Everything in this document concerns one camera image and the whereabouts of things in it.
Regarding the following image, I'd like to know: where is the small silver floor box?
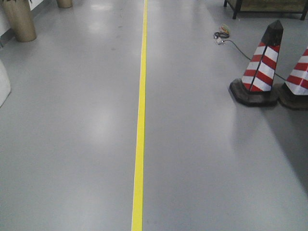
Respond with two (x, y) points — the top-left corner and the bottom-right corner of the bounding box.
(216, 38), (225, 45)

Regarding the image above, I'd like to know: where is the left red white traffic cone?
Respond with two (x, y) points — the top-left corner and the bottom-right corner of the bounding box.
(229, 20), (283, 106)

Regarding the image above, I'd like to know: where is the red white traffic cone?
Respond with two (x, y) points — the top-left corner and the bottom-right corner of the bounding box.
(229, 20), (283, 106)
(274, 48), (308, 111)

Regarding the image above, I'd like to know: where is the right red white traffic cone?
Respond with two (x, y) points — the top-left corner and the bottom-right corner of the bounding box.
(274, 48), (308, 111)

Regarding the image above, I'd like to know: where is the tan cylindrical planter pot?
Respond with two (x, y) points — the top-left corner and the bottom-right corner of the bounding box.
(1, 0), (37, 42)

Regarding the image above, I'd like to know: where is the black floor cable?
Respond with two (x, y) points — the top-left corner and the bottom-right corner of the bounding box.
(223, 38), (287, 81)

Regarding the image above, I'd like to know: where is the coiled coloured wire bundle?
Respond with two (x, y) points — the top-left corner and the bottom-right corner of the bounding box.
(213, 23), (231, 39)

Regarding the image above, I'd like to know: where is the wooden cabinet black frame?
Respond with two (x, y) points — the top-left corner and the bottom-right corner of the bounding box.
(223, 0), (308, 21)

